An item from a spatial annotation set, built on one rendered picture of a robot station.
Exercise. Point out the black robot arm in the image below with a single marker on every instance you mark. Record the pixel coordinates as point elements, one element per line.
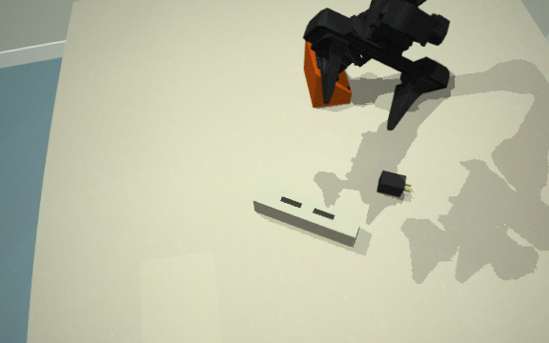
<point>406,19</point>

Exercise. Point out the black two-prong plug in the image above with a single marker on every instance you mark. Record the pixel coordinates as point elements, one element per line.
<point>392,184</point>

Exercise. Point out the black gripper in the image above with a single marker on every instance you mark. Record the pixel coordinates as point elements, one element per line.
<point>331,34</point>

